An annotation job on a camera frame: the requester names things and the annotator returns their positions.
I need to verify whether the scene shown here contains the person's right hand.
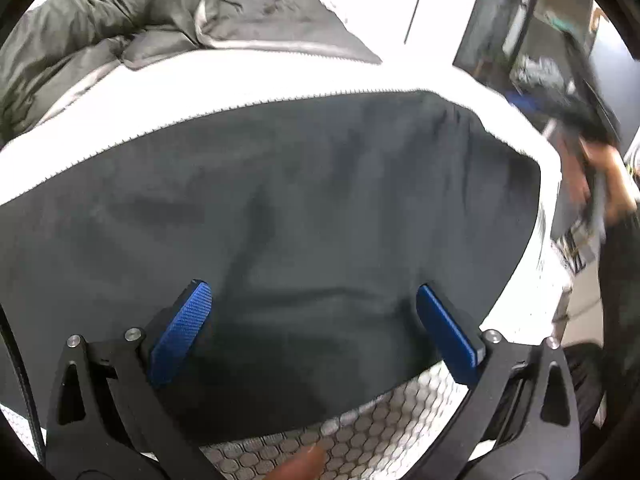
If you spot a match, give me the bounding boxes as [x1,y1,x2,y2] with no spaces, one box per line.
[562,142,638,223]

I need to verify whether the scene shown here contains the white crumpled clothes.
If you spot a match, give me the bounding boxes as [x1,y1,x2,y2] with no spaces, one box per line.
[515,56,568,92]

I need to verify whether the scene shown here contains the person's black clothing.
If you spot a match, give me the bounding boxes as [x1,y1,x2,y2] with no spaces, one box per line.
[564,342,608,428]

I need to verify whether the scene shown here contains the black pants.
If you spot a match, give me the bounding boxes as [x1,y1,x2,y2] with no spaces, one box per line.
[0,89,543,448]

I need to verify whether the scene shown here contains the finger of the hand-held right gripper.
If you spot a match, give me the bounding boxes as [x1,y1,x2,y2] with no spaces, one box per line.
[504,90,535,112]

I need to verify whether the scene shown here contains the olive grey duvet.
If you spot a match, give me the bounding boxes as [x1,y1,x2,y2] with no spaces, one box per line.
[0,0,383,143]

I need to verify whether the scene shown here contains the person's left hand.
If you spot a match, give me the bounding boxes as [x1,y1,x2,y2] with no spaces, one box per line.
[264,444,329,480]

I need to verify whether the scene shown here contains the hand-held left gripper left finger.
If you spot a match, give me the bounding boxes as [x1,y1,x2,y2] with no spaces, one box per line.
[45,280,221,480]

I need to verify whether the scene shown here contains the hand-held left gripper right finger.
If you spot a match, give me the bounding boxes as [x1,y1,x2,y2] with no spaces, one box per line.
[416,284,581,480]

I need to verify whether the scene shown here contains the glass door wardrobe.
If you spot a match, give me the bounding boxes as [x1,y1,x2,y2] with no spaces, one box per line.
[452,0,640,128]

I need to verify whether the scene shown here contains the black cable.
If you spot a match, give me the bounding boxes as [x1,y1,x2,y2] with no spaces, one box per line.
[0,305,43,461]

